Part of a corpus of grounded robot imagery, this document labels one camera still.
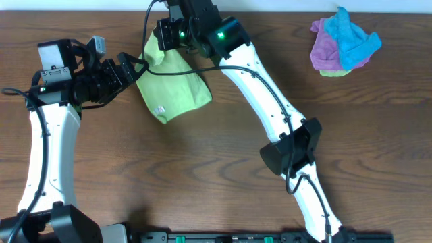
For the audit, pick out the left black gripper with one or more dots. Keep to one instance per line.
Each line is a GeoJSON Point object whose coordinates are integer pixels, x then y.
{"type": "Point", "coordinates": [115, 72]}

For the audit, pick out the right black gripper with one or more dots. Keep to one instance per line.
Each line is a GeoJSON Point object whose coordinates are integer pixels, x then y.
{"type": "Point", "coordinates": [164, 30]}

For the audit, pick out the light green cloth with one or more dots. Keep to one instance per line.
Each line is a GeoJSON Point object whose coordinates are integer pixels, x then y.
{"type": "Point", "coordinates": [170, 96]}

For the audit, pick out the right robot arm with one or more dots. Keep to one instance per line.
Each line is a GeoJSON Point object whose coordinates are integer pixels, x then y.
{"type": "Point", "coordinates": [292, 137]}

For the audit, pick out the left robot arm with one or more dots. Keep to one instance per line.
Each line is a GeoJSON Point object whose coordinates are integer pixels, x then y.
{"type": "Point", "coordinates": [48, 211]}

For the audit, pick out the purple cloth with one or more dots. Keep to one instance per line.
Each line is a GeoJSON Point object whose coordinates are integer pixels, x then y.
{"type": "Point", "coordinates": [324, 54]}

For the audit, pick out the blue cloth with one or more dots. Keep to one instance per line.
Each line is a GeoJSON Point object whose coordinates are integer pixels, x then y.
{"type": "Point", "coordinates": [353, 43]}

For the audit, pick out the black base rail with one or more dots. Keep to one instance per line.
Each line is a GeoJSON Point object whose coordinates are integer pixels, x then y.
{"type": "Point", "coordinates": [285, 237]}

